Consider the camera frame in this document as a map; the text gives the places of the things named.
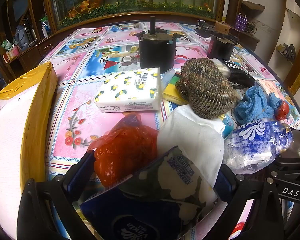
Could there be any green packet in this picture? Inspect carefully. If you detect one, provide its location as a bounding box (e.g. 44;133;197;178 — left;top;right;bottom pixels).
1;39;13;51

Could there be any pink box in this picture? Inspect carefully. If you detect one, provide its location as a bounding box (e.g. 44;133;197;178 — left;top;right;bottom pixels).
2;46;21;62

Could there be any white spray bottle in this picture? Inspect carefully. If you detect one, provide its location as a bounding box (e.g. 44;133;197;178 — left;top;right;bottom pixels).
41;21;49;39

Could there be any grey blue thermos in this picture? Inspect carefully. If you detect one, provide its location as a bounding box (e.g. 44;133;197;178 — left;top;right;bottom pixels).
14;19;37;51

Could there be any black motor with wooden block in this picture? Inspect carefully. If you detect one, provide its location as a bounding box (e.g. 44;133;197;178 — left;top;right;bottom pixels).
206;21;238;59

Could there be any black flat motor device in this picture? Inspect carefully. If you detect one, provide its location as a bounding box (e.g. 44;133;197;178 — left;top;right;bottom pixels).
196;19;217;38

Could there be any black cable coil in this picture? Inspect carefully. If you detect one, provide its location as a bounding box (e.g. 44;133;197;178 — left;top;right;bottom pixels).
247;21;260;34

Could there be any dark blue tissue pack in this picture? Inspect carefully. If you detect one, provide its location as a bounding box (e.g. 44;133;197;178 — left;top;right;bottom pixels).
79;146;217;240

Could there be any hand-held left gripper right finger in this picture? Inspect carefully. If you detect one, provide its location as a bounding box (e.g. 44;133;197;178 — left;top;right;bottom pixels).
219;164;284;240

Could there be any wooden low cabinet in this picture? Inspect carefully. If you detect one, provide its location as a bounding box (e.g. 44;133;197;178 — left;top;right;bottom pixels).
0;36;56;78

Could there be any yellow green cloth pack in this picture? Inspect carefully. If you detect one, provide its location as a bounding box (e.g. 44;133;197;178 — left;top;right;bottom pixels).
162;69;191;106

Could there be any red plastic bag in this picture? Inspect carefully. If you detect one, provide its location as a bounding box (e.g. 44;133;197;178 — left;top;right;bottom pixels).
89;113;158;188

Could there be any yellow cardboard box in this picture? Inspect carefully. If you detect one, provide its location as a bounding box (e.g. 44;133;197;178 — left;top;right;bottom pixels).
0;61;58;240

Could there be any large black cylindrical motor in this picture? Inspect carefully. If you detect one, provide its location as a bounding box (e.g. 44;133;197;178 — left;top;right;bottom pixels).
137;16;177;70

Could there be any white cloth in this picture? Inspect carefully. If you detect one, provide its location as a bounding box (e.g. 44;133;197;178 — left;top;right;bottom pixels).
156;104;225;189

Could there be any black tissue packet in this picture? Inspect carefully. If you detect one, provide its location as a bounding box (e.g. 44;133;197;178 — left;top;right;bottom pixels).
212;58;256;90

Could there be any dark tool pile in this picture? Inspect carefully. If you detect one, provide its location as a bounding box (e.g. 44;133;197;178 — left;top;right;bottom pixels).
277;43;297;61

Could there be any lemon print tissue pack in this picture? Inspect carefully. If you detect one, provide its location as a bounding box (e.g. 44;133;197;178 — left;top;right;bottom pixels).
94;67;162;113

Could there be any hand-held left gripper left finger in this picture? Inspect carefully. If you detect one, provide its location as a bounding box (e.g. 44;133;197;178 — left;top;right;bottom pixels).
17;151;98;240

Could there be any blue white plastic bag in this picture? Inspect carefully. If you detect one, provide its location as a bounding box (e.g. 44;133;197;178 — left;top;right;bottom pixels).
223;118;294;175

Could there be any brown knit hat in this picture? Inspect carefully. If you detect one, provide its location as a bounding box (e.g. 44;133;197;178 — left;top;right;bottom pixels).
175;58;237;119

